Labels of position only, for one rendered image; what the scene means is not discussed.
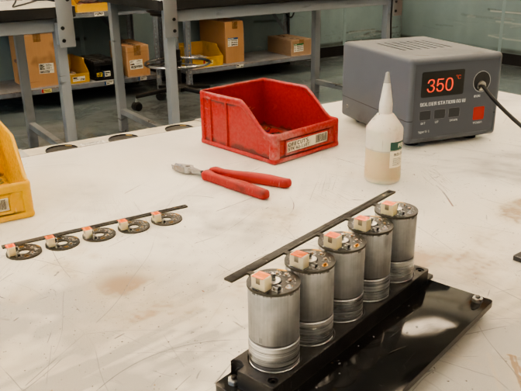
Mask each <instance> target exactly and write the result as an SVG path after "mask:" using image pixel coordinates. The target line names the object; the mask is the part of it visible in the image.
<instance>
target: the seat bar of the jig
mask: <svg viewBox="0 0 521 391"><path fill-rule="evenodd" d="M428 273H429V269H428V268H424V267H421V266H418V265H414V267H413V277H412V279H411V280H409V281H407V282H401V283H390V285H389V296H388V298H386V299H384V300H382V301H378V302H363V315H362V317H361V318H360V319H359V320H356V321H354V322H350V323H345V324H339V323H333V339H332V340H331V341H330V342H328V343H327V344H324V345H321V346H317V347H303V346H300V362H299V364H298V365H297V366H296V367H295V368H294V369H292V370H290V371H288V372H283V373H276V374H272V373H266V372H260V371H258V370H256V369H255V368H253V367H252V366H251V365H250V363H249V349H247V350H246V351H245V352H243V353H242V354H240V355H238V356H237V357H235V358H234V359H232V360H231V375H233V374H235V375H237V387H238V389H241V390H243V391H294V390H296V389H297V388H298V387H300V385H301V384H303V383H304V382H305V381H307V380H308V379H309V378H311V377H312V376H313V375H315V374H316V373H317V372H318V371H319V370H320V369H322V368H323V367H324V366H325V365H327V364H328V363H329V362H331V361H332V360H333V359H334V358H335V357H336V356H338V355H339V354H340V353H342V352H343V351H344V350H346V349H347V348H348V347H350V346H351V345H352V344H353V343H354V342H355V341H357V340H358V339H359V338H360V337H362V336H363V335H364V334H366V333H367V332H368V331H369V330H370V329H371V328H373V327H374V326H375V325H377V324H378V323H379V322H381V321H382V320H383V319H385V318H386V317H387V316H388V315H389V314H390V313H392V312H393V311H394V310H396V309H397V308H398V307H399V306H401V305H402V304H403V303H404V302H405V301H406V300H408V299H409V298H410V297H412V296H413V295H414V294H416V293H417V292H418V291H419V290H420V289H421V288H423V287H424V286H425V285H427V282H428Z"/></svg>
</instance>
